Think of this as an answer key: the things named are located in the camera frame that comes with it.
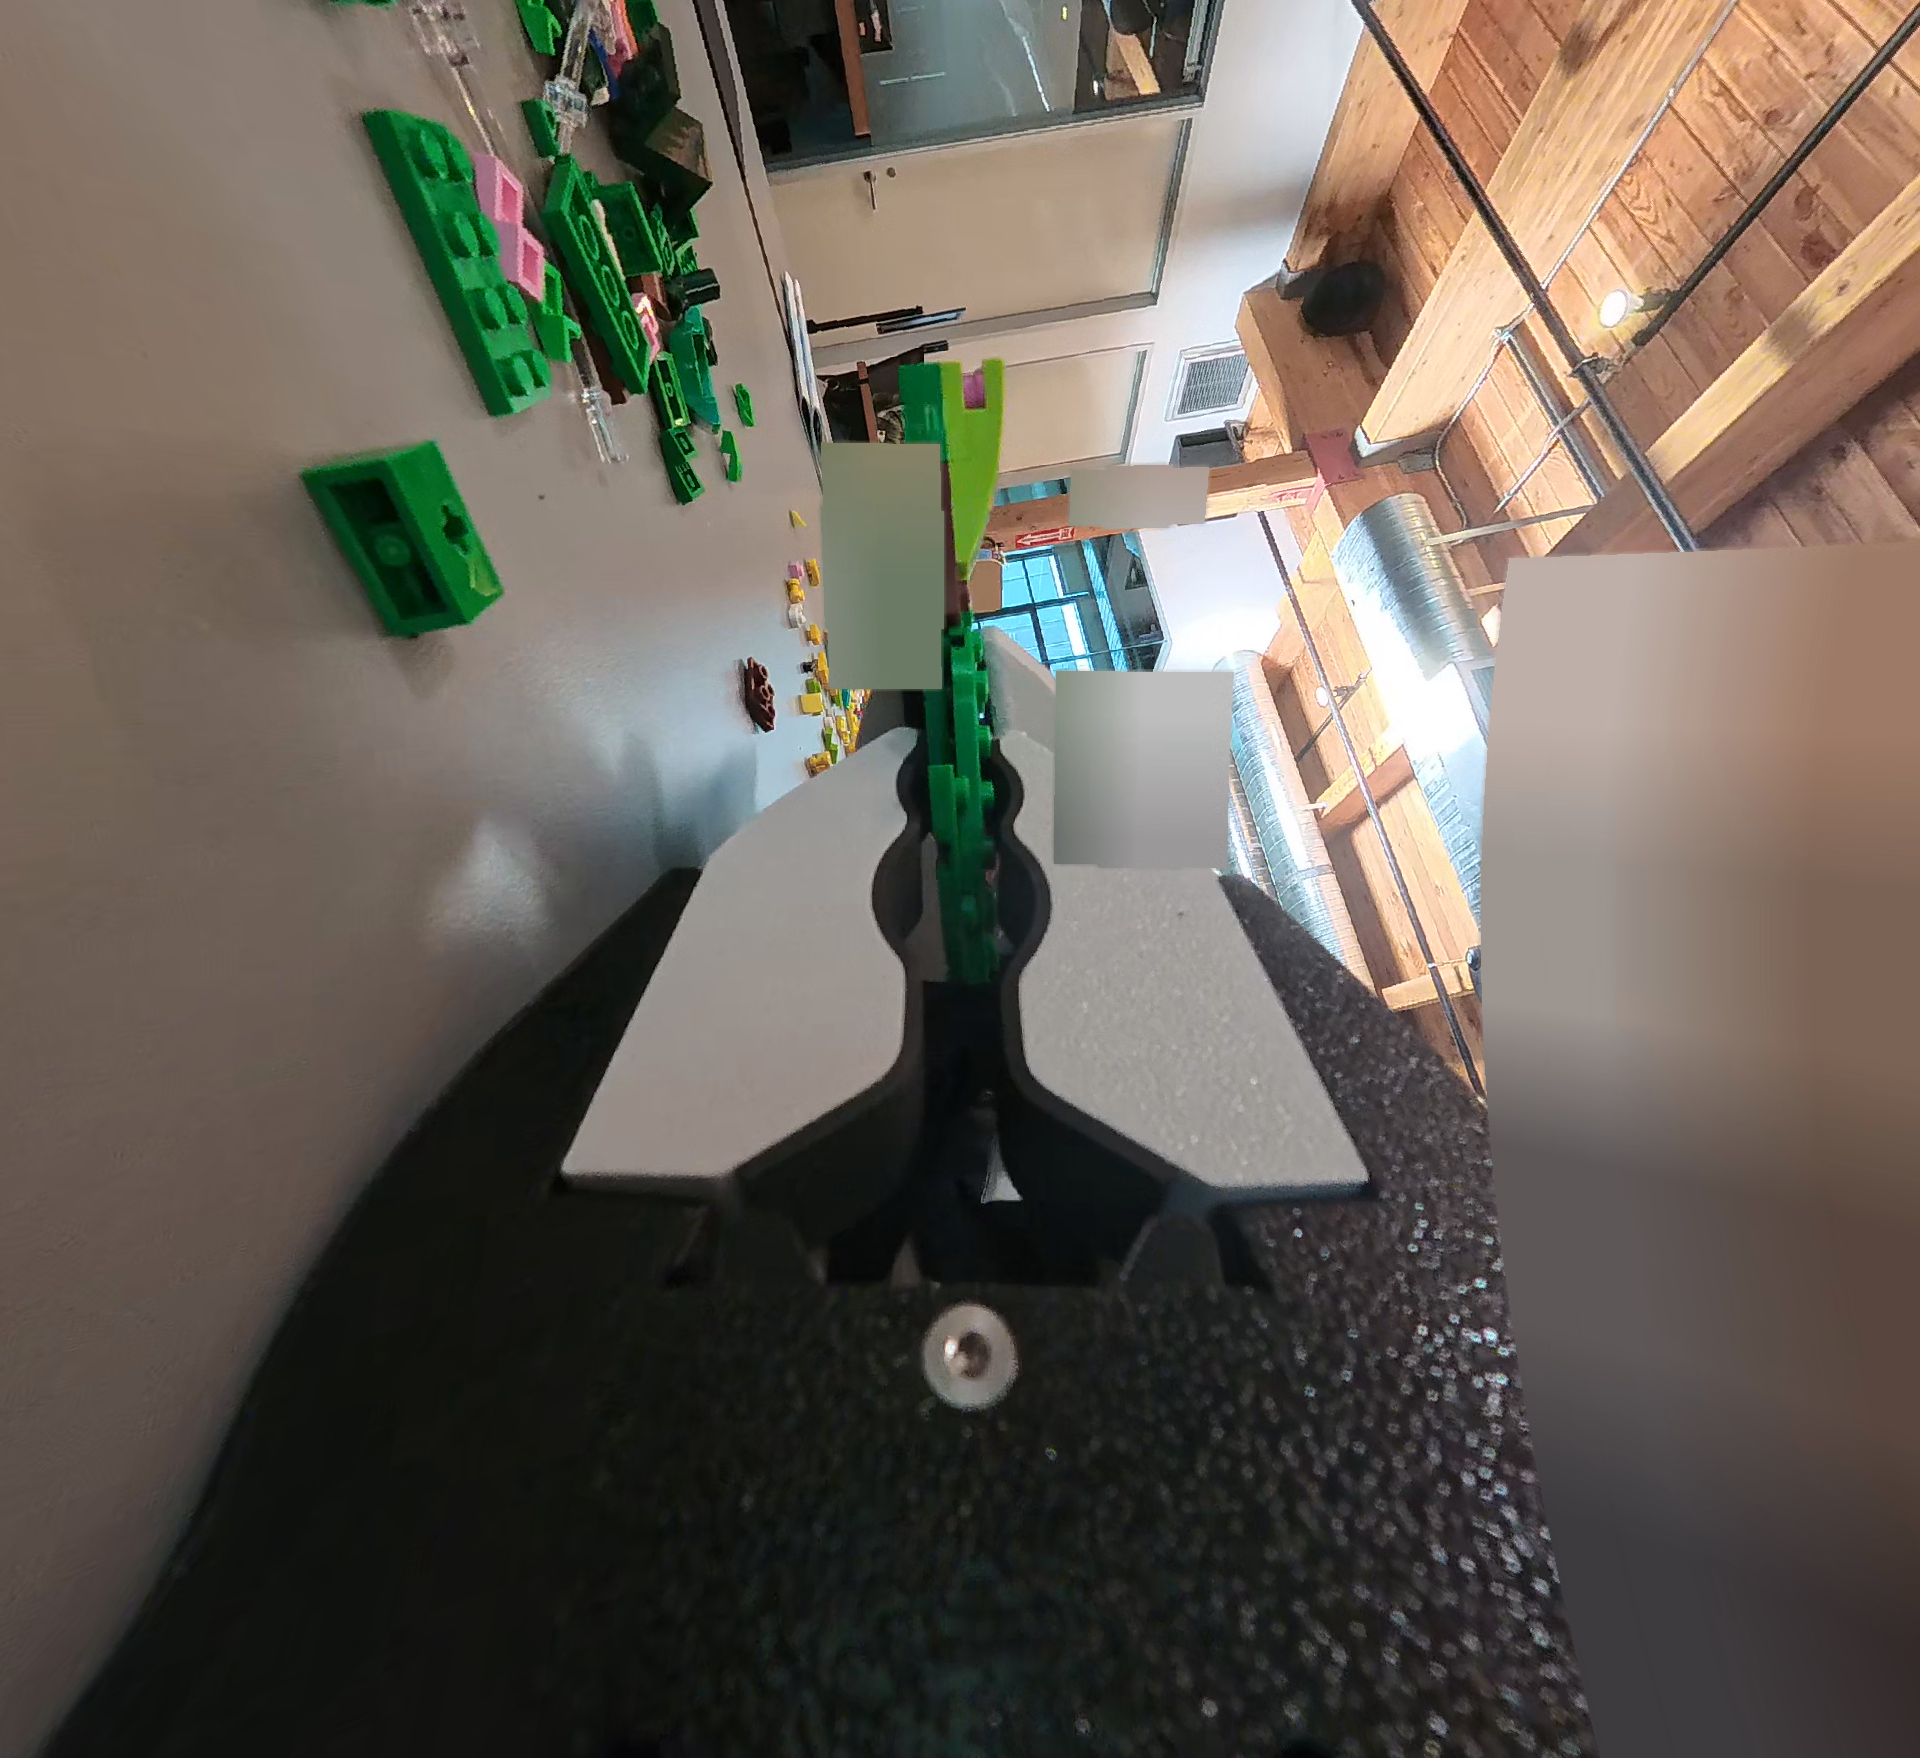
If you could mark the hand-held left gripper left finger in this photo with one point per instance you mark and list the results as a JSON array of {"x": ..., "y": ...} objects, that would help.
[{"x": 738, "y": 1042}]

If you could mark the large silver ventilation duct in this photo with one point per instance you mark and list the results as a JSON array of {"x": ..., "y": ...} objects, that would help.
[{"x": 1412, "y": 602}]

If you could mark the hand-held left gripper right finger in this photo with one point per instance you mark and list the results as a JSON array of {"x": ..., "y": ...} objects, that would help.
[{"x": 1187, "y": 1042}]

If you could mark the cluster of green lego parts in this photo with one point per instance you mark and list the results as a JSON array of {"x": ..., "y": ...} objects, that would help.
[{"x": 453, "y": 227}]

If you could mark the green holed lego brick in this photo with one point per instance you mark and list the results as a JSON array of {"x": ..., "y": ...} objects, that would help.
[{"x": 399, "y": 536}]

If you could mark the green lego plate assembly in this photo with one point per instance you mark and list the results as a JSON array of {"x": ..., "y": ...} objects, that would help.
[{"x": 969, "y": 735}]

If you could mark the small colourful lego pieces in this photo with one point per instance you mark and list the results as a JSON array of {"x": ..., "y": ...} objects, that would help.
[{"x": 813, "y": 721}]

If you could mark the white vent grille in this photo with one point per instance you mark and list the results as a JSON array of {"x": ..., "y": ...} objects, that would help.
[{"x": 1213, "y": 383}]

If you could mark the brown lego brick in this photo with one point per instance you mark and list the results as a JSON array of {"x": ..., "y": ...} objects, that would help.
[{"x": 764, "y": 696}]

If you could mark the clear lego piece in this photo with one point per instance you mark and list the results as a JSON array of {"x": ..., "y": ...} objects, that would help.
[{"x": 599, "y": 425}]

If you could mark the ribbed silver ventilation duct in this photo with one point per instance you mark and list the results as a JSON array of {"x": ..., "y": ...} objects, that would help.
[{"x": 1277, "y": 798}]

